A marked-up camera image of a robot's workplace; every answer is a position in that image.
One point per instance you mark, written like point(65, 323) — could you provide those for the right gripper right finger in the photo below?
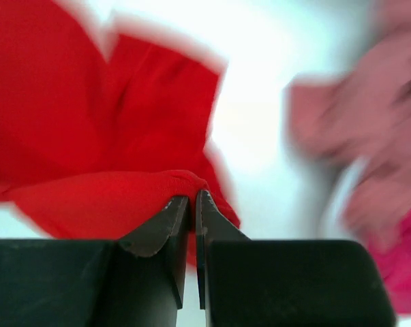
point(245, 282)

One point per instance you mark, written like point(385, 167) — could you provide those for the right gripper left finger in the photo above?
point(137, 280)

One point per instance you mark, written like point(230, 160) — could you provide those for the magenta t shirt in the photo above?
point(394, 264)

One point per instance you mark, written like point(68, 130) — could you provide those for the light pink t shirt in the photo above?
point(366, 115)

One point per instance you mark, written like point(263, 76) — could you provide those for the red t shirt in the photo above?
point(92, 147)

